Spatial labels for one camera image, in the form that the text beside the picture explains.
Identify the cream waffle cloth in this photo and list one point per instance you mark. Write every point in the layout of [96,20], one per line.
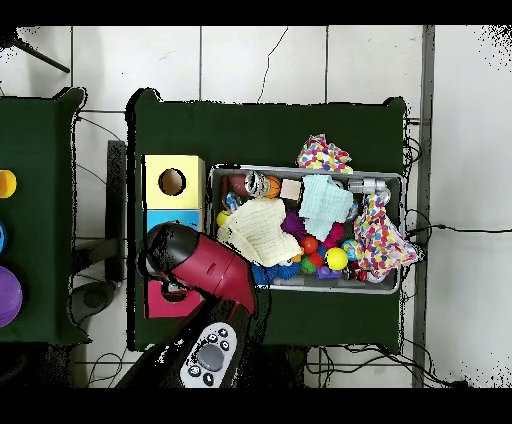
[260,232]

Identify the plain wooden block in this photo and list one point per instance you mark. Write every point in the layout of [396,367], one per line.
[291,189]

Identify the mint green waffle cloth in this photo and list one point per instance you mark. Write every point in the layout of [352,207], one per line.
[324,204]

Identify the colourful polka dot cloth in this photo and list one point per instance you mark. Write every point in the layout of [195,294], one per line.
[324,156]
[380,236]

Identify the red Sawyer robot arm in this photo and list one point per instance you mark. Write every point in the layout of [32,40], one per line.
[208,268]

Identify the wooden box with three holes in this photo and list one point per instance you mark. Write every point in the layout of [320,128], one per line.
[188,188]

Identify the patterned crushed drink can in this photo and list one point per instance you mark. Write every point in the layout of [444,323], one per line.
[258,184]

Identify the small orange basketball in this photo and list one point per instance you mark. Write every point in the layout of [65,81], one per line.
[275,187]

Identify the small brown football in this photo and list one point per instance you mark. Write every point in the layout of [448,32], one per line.
[238,184]

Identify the purple spiky rubber ball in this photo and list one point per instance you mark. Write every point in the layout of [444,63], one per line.
[294,226]

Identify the dark green tablecloth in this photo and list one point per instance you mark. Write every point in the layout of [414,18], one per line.
[40,132]
[260,136]

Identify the blue patterned ball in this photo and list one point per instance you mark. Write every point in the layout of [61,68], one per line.
[352,248]

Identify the silver toy robot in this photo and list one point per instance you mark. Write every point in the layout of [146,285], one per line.
[368,185]

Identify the yellow plastic bowl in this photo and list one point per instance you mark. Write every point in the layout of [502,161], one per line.
[7,184]

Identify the blue plastic bowl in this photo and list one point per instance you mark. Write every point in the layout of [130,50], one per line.
[2,236]

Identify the purple plastic bowl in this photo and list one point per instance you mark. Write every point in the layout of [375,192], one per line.
[10,296]

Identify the black tripod leg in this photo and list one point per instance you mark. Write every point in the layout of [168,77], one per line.
[40,56]

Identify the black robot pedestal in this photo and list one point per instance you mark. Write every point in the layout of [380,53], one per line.
[288,368]

